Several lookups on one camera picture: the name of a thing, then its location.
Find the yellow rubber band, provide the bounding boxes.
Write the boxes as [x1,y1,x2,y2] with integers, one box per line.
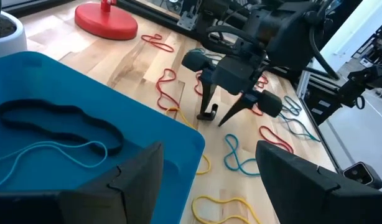
[165,106,212,175]
[190,195,263,224]

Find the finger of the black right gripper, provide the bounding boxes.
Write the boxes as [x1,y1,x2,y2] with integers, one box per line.
[217,96,258,128]
[197,78,218,118]

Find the small grey camera box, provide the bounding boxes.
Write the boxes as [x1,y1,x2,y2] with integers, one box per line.
[342,161,382,190]

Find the blue plastic bin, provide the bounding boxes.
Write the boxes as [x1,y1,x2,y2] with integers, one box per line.
[0,51,206,224]

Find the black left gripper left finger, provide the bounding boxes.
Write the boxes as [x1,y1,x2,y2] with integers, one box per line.
[0,141,165,224]

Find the wide black rubber band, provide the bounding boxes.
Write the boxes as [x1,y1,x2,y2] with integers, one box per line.
[0,98,125,157]

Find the black box white labels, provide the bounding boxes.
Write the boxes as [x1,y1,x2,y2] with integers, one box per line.
[302,79,347,126]

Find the blue rubber band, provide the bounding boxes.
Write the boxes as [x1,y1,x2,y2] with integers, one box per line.
[223,133,261,177]
[278,112,322,143]
[281,95,303,116]
[0,140,109,190]
[187,47,225,62]

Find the green plant in white pot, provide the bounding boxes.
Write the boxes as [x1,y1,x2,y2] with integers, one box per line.
[0,0,28,60]

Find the red desk lamp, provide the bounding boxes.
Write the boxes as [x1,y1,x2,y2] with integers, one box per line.
[74,0,139,41]

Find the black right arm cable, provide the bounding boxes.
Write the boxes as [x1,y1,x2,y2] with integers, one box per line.
[205,18,342,82]

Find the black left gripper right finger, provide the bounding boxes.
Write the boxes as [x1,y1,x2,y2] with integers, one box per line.
[255,140,382,224]

